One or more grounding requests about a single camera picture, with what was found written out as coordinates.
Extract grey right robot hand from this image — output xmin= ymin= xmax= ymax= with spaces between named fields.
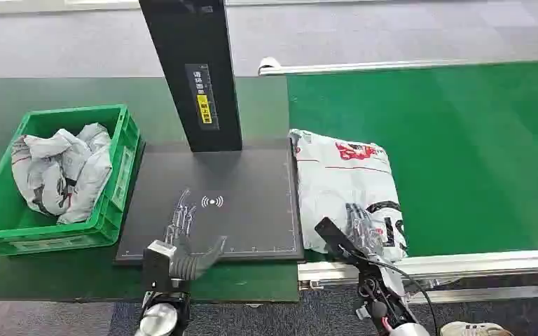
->
xmin=314 ymin=202 xmax=387 ymax=271

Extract green plastic crate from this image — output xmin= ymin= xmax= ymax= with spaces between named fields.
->
xmin=0 ymin=104 xmax=146 ymax=257

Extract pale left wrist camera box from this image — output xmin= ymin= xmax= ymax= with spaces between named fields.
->
xmin=144 ymin=239 xmax=178 ymax=260

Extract green conveyor belt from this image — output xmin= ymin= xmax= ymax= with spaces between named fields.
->
xmin=287 ymin=60 xmax=538 ymax=259

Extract black cable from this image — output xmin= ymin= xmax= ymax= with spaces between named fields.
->
xmin=364 ymin=258 xmax=439 ymax=336

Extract label with yellow sticker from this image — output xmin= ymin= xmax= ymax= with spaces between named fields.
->
xmin=184 ymin=63 xmax=220 ymax=132

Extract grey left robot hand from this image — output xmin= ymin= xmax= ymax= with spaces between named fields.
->
xmin=164 ymin=188 xmax=228 ymax=282

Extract person's shoe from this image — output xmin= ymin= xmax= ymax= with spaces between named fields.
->
xmin=439 ymin=321 xmax=514 ymax=336

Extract black scanner column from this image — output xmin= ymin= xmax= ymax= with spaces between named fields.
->
xmin=138 ymin=0 xmax=244 ymax=153

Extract crumpled grey parcel bag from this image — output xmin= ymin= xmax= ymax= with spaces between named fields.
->
xmin=11 ymin=129 xmax=92 ymax=217
xmin=57 ymin=122 xmax=114 ymax=226

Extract white parcel bag red print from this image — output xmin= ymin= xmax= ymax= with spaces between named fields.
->
xmin=289 ymin=129 xmax=409 ymax=263

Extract white label on crate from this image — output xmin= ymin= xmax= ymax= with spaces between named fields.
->
xmin=110 ymin=146 xmax=136 ymax=212

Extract black scanner base plate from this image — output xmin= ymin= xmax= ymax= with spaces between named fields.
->
xmin=114 ymin=138 xmax=305 ymax=266

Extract silver conveyor frame rail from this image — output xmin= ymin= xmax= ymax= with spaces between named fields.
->
xmin=257 ymin=56 xmax=538 ymax=77
xmin=297 ymin=248 xmax=538 ymax=305

